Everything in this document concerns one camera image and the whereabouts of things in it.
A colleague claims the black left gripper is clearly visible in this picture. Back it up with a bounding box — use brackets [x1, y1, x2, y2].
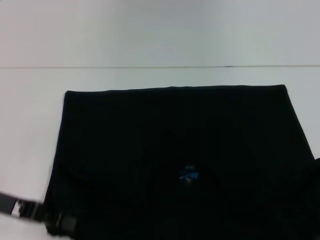
[0, 191, 78, 232]

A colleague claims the black shirt with FREE print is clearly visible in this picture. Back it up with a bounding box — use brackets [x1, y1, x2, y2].
[43, 84, 320, 240]

